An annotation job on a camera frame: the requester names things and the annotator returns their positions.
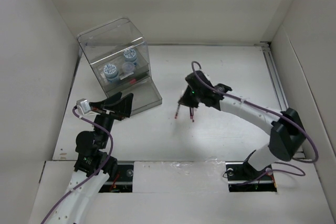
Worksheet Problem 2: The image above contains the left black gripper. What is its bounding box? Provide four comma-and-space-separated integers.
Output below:
89, 91, 133, 148

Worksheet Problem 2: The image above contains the blue slime jar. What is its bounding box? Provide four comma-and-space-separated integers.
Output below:
103, 63, 120, 83
123, 49, 138, 66

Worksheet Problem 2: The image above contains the small dark glitter jar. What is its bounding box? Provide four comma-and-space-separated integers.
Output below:
122, 61, 135, 74

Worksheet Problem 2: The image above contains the clear acrylic drawer organizer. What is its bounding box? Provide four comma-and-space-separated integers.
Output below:
77, 17, 162, 115

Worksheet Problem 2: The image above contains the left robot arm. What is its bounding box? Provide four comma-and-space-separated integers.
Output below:
42, 92, 134, 223

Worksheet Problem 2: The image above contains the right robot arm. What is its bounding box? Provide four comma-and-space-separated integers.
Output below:
178, 70, 307, 186

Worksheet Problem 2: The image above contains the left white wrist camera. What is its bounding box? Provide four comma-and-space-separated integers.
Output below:
76, 99, 94, 117

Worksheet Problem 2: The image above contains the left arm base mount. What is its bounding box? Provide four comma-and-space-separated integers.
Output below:
99, 162, 134, 193

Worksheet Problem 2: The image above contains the aluminium rail right side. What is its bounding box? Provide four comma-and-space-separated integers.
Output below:
261, 41, 307, 159

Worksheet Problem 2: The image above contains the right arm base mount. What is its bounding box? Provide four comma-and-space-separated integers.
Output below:
223, 161, 277, 193

